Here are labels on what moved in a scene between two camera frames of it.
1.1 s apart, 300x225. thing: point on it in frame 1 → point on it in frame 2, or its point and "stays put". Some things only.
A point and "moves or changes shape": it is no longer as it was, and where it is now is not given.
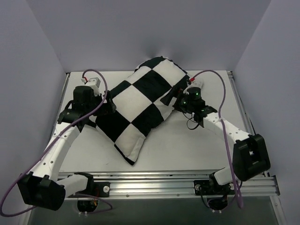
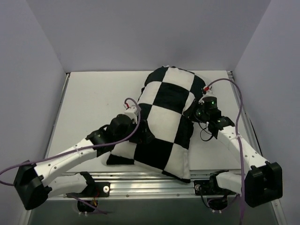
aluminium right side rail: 249,129 stays put
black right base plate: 204,184 stays put
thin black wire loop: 187,125 → 204,130
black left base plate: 101,189 stays put
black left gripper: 107,103 → 145,132
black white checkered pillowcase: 138,107 moves or changes shape
